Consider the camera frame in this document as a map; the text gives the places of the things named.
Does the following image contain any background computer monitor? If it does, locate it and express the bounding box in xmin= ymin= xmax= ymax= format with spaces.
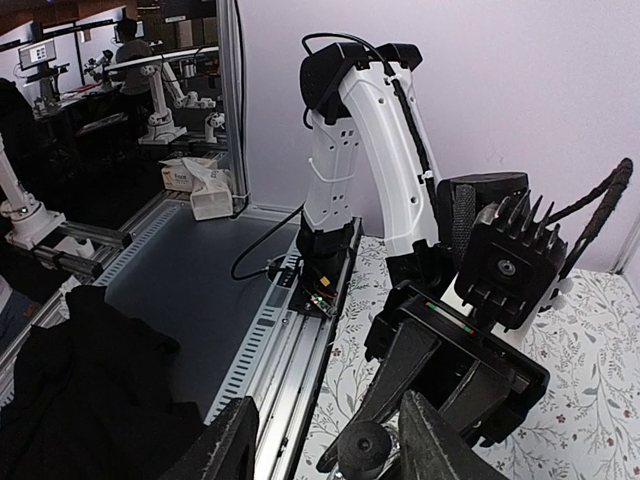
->
xmin=18 ymin=39 xmax=57 ymax=71

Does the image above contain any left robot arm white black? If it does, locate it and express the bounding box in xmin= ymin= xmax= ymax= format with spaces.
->
xmin=297 ymin=37 xmax=565 ymax=445

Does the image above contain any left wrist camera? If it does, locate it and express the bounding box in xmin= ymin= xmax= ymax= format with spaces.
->
xmin=450 ymin=192 xmax=568 ymax=348

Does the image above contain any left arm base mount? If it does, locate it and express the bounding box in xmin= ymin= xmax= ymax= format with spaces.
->
xmin=267 ymin=217 xmax=362 ymax=319

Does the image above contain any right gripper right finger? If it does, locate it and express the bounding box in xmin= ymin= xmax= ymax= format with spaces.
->
xmin=398 ymin=390 xmax=505 ymax=480

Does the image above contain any white cardboard box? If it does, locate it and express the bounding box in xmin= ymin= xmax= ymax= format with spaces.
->
xmin=160 ymin=157 xmax=234 ymax=221

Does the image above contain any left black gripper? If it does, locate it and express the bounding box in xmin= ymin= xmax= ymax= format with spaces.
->
xmin=316 ymin=281 xmax=550 ymax=473

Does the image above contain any floral patterned table mat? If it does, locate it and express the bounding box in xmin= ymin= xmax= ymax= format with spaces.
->
xmin=292 ymin=234 xmax=640 ymax=480

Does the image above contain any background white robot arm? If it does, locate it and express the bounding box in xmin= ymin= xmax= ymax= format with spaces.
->
xmin=138 ymin=63 xmax=225 ymax=145

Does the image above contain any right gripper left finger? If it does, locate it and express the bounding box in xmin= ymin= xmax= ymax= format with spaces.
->
xmin=169 ymin=396 xmax=259 ymax=480

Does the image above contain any left aluminium frame post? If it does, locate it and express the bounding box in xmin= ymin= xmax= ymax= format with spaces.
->
xmin=611 ymin=214 xmax=640 ymax=275

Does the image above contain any near white robot arm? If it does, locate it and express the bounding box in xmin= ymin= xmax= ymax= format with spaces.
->
xmin=1 ymin=139 xmax=66 ymax=251

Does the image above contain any front aluminium rail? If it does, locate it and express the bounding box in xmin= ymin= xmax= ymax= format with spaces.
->
xmin=205 ymin=218 xmax=362 ymax=479

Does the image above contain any black sleeved forearm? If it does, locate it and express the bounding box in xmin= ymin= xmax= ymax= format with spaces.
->
xmin=1 ymin=286 xmax=204 ymax=479

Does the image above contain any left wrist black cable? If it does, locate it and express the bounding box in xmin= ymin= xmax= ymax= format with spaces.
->
xmin=544 ymin=157 xmax=635 ymax=279

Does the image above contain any background seated person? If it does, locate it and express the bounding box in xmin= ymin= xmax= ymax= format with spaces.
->
xmin=112 ymin=18 xmax=152 ymax=97

